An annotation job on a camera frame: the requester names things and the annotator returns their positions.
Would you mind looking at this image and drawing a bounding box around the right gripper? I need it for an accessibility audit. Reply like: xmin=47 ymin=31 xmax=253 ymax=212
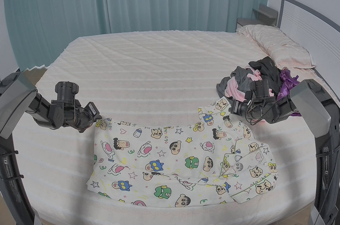
xmin=231 ymin=99 xmax=253 ymax=117

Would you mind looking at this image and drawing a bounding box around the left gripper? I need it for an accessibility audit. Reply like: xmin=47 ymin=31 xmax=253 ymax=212
xmin=79 ymin=102 xmax=101 ymax=129

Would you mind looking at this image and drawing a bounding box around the white printed pyjama top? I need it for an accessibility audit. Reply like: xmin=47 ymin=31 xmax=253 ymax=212
xmin=86 ymin=97 xmax=279 ymax=208

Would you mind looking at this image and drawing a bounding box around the pile of clothes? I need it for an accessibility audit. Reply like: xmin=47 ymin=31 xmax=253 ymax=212
xmin=216 ymin=56 xmax=302 ymax=121

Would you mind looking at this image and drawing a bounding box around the cream pillow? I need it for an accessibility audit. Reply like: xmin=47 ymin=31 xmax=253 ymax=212
xmin=236 ymin=24 xmax=318 ymax=69

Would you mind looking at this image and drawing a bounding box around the bed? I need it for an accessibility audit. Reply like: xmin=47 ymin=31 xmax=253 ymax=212
xmin=11 ymin=0 xmax=340 ymax=225

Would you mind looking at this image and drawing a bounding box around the grey bedside table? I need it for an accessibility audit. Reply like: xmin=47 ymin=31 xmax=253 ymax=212
xmin=236 ymin=4 xmax=279 ymax=31

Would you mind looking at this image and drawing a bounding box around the black cable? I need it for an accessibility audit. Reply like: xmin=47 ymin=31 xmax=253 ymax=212
xmin=245 ymin=108 xmax=263 ymax=127

